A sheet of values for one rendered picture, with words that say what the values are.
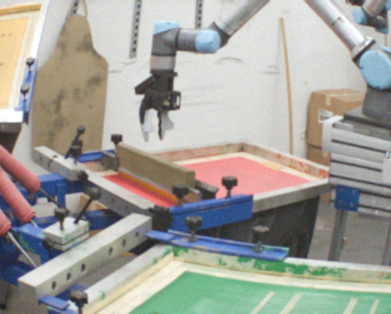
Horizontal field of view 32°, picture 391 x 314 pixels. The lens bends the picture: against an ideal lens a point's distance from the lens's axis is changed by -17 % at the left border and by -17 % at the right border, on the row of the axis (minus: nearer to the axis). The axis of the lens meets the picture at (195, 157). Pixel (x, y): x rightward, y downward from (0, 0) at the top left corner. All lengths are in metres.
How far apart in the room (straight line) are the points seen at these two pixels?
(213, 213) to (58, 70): 2.35
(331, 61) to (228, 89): 1.10
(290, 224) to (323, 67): 3.41
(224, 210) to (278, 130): 3.38
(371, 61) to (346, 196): 0.50
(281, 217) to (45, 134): 2.17
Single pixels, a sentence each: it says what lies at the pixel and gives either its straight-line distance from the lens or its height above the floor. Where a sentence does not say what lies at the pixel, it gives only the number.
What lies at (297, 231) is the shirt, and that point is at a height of 0.82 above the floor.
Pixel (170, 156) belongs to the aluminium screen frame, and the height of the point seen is 0.97.
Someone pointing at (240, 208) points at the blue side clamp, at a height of 0.98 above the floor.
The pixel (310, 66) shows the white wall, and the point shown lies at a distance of 5.64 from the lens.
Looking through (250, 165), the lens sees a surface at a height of 0.95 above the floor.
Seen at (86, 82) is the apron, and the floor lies 0.96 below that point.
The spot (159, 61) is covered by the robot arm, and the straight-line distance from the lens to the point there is 2.20.
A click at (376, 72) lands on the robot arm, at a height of 1.42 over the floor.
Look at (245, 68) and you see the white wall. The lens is 5.18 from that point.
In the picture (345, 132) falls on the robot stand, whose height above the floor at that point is 1.19.
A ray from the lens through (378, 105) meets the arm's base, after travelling 2.14.
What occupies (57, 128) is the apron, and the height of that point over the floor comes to 0.70.
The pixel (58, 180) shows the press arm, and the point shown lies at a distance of 2.11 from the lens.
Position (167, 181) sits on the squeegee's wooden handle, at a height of 1.01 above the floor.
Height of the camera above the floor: 1.62
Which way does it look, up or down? 14 degrees down
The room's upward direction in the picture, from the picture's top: 3 degrees clockwise
